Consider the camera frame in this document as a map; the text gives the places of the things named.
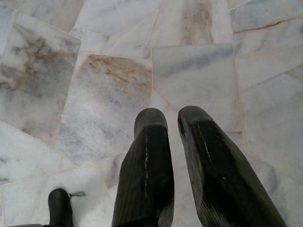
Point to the black robot foot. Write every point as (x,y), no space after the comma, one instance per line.
(59,208)

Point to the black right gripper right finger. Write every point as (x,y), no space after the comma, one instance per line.
(220,170)

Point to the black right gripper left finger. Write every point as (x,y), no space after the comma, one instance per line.
(144,170)

